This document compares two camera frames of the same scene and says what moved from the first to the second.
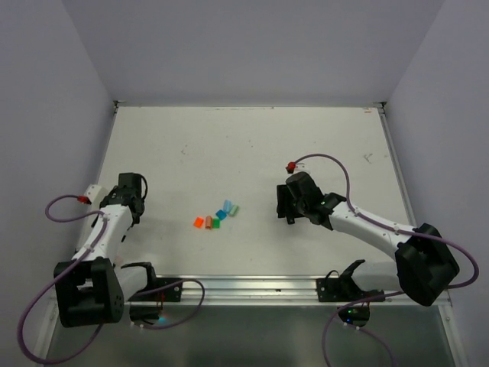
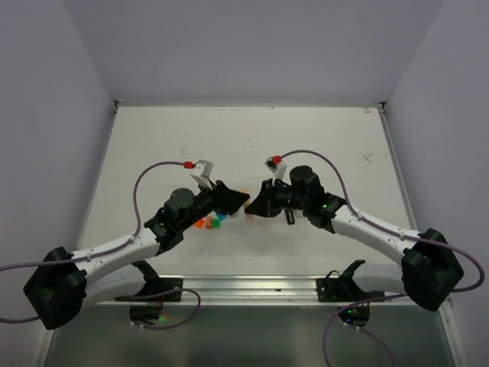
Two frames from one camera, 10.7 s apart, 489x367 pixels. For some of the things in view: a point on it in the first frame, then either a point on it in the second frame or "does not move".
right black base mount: (335, 288) does not move
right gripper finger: (284, 206) → (260, 205)
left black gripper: (113, 189) → (231, 199)
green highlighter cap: (216, 223) does not move
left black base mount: (147, 314) does not move
